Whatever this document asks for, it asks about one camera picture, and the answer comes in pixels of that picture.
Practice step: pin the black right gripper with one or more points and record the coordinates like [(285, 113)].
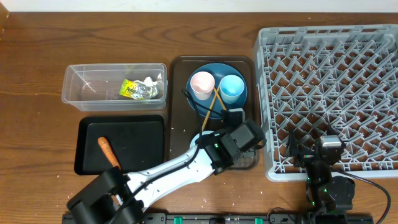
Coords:
[(304, 155)]

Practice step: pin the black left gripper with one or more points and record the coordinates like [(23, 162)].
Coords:
[(244, 154)]

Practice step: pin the light blue bowl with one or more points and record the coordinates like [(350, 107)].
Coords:
[(197, 138)]

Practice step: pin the light blue cup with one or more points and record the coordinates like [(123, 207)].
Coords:
[(231, 87)]

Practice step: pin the white tissue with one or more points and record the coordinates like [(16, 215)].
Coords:
[(154, 87)]

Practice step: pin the yellow silver snack wrapper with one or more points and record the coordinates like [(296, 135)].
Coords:
[(133, 89)]

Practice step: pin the white napkin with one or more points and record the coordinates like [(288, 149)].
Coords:
[(247, 159)]

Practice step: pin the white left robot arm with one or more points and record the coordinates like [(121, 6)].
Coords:
[(115, 197)]

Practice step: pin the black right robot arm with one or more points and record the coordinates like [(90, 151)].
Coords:
[(331, 196)]

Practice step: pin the grey dishwasher rack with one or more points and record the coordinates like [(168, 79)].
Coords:
[(341, 77)]

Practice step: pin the wooden chopstick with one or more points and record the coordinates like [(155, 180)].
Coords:
[(211, 107), (219, 99)]

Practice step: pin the dark blue plate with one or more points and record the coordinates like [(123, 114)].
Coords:
[(218, 70)]

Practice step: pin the brown serving tray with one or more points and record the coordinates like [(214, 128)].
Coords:
[(182, 117)]

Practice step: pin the pink cup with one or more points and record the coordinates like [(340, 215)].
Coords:
[(202, 84)]

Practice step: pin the black tray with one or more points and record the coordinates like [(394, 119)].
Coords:
[(137, 142)]

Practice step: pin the clear plastic bin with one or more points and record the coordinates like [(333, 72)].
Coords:
[(95, 87)]

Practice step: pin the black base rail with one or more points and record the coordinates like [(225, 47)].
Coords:
[(161, 218)]

